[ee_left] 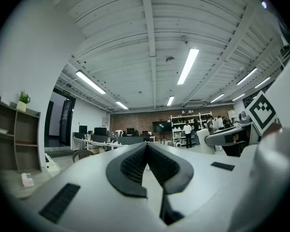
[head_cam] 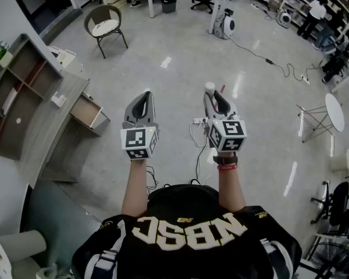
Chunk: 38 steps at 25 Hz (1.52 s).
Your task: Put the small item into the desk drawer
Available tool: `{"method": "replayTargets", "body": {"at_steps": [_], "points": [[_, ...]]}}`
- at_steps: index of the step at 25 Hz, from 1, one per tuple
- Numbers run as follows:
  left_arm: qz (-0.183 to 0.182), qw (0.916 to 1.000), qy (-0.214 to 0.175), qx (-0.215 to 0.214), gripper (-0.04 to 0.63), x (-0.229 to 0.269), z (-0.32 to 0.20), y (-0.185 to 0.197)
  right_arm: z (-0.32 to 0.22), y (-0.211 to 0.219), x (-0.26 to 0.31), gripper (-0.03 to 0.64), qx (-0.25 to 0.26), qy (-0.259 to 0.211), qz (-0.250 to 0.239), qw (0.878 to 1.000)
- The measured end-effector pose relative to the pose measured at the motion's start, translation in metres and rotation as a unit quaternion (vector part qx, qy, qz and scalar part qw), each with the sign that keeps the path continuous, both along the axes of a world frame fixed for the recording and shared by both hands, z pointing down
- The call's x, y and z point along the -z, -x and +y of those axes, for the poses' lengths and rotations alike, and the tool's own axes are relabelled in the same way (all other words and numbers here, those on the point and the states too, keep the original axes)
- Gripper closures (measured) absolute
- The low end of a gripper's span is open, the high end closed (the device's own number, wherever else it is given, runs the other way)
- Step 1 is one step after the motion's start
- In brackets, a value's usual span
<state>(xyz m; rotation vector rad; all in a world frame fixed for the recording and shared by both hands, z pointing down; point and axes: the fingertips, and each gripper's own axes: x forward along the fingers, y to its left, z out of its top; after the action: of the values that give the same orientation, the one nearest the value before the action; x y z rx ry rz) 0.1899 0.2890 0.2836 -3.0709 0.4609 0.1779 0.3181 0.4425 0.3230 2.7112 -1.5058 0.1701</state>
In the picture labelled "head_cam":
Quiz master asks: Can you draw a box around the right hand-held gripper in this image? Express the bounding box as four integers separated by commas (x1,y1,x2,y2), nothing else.
204,91,248,154

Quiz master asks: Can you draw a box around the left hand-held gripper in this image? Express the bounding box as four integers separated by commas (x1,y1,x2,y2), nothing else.
120,91,161,160

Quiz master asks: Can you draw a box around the wooden desk drawer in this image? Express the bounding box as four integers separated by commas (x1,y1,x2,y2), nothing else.
69,93,111,137

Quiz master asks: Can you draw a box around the person's right forearm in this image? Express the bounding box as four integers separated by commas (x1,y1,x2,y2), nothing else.
216,152,247,209

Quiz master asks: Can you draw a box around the person's left forearm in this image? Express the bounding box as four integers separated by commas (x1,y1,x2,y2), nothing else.
121,157,152,218

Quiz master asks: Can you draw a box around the dark wristwatch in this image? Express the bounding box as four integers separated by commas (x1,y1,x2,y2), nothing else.
212,153,238,166

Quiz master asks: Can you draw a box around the white round floor machine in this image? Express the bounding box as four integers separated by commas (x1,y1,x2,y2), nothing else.
213,8,237,40
276,8,293,28

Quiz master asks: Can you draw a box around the small white box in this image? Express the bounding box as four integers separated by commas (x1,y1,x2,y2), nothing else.
50,91,68,108

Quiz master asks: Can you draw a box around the white low cart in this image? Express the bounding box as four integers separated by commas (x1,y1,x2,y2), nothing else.
47,45,84,73

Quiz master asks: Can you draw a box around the wicker chair with white cushion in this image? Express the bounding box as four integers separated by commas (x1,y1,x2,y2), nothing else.
83,4,129,59

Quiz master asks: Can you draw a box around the black office chair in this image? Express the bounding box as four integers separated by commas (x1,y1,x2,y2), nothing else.
190,0,216,15
310,181,349,235

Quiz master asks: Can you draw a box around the grey waste bin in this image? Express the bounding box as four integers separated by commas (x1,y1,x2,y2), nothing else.
161,0,178,15

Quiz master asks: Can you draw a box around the round white folding table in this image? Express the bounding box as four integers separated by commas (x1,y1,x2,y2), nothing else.
296,92,346,144

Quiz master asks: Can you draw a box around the grey desktop shelf unit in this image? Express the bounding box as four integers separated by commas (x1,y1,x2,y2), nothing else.
0,33,65,161

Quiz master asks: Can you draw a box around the white cylindrical stool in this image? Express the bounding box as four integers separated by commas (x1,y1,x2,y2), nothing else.
329,149,349,173

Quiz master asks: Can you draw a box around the person's black lettered jersey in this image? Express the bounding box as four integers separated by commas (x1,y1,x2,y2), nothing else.
71,184,303,279

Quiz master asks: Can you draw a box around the small potted plant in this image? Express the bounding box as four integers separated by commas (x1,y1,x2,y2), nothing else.
0,40,14,68

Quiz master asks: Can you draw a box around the white cylindrical column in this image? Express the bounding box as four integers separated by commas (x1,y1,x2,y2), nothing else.
0,229,48,263

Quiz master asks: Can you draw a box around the black floor fan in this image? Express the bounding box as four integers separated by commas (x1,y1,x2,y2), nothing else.
307,241,349,279

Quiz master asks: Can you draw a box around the white coiled cable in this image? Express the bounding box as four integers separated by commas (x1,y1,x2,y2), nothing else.
189,122,211,148

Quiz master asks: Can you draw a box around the black thin cable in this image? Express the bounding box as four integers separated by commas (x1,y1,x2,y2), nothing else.
146,144,209,192

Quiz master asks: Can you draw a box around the black floor cable with adapter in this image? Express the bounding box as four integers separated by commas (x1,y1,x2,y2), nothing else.
226,33,304,78

